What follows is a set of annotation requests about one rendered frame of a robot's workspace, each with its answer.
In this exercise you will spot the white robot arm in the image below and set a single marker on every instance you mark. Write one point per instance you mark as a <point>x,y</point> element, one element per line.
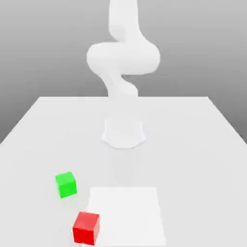
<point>123,57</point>

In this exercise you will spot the small red cube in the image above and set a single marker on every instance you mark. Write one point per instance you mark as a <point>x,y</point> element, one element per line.
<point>86,228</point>

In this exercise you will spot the small green cube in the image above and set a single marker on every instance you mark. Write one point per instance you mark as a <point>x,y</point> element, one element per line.
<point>66,184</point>

